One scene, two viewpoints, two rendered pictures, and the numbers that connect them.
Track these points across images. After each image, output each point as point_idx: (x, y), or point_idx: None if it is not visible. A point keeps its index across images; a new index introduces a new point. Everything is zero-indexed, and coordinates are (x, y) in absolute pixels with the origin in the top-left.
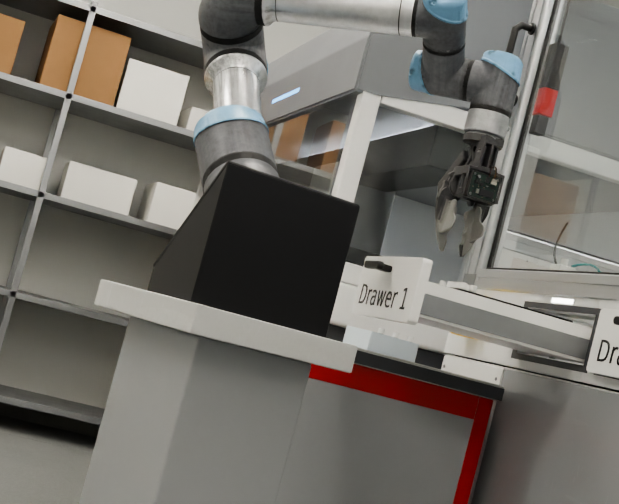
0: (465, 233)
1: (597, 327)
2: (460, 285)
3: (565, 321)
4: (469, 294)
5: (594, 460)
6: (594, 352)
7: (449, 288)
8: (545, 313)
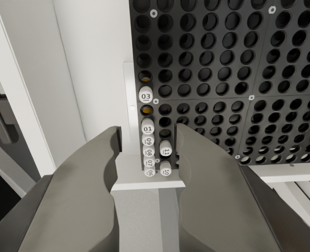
0: (179, 175)
1: (298, 205)
2: (144, 169)
3: (285, 181)
4: (146, 187)
5: None
6: (280, 187)
7: (117, 189)
8: (281, 163)
